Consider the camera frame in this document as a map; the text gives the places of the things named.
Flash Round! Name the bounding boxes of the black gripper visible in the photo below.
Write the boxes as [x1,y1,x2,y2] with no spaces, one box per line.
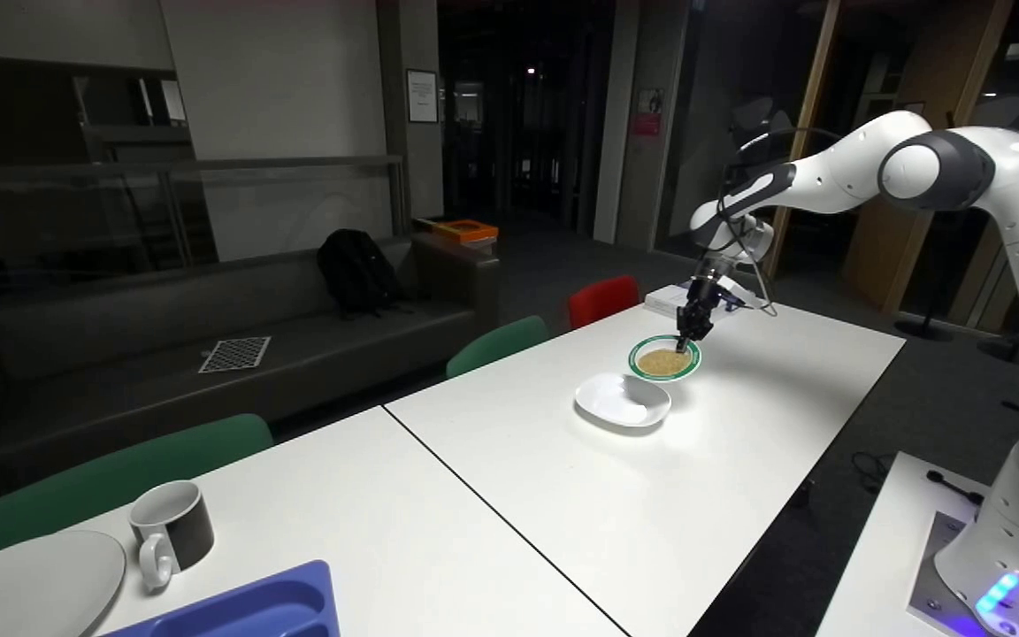
[674,267,733,353]

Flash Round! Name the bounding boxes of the brown rice grains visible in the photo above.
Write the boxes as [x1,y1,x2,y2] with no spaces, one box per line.
[634,343,693,379]

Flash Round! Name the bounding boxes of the white bowl with green rim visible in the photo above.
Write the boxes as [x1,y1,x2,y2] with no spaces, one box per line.
[622,334,704,387]

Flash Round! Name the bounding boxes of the grey round plate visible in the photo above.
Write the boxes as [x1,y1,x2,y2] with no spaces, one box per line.
[0,532,130,637]

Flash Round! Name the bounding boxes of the white paper box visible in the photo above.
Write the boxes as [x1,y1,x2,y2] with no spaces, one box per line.
[643,278,701,324]

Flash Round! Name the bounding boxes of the red chair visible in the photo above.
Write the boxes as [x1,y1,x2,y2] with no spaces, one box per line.
[563,274,648,334]

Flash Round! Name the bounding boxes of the small green chair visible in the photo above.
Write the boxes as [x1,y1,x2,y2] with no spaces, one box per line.
[447,311,554,382]

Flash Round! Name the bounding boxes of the clear bin with orange lid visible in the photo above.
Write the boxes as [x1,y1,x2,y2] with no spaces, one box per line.
[429,215,503,311]

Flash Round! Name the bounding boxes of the black dumbbell-shaped tool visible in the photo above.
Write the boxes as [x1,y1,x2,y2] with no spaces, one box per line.
[922,468,990,511]

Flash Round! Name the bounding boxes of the black backpack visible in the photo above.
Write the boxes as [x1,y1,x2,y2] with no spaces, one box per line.
[316,226,398,317]

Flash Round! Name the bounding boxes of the checked mat on sofa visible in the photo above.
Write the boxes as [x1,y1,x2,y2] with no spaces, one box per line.
[193,334,277,379]

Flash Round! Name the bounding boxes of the blue compartment tray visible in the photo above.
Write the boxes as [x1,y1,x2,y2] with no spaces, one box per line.
[97,557,342,637]

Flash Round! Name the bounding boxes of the white and black mug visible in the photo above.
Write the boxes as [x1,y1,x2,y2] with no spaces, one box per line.
[126,475,218,593]

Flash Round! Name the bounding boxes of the dark grey sofa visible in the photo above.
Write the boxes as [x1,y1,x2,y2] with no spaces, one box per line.
[0,241,483,475]

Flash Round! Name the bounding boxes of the wide green chair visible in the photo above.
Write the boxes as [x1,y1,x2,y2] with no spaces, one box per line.
[0,409,277,569]

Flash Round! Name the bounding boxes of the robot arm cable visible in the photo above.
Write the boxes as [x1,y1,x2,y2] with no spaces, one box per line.
[713,235,780,317]

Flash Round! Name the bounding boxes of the red wall sign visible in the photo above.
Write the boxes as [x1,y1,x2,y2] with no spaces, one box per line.
[631,87,669,146]

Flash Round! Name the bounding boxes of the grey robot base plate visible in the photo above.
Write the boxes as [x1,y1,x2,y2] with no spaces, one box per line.
[905,511,1019,637]

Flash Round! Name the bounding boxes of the white paper wall notice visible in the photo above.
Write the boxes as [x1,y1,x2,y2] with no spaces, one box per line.
[406,70,439,123]

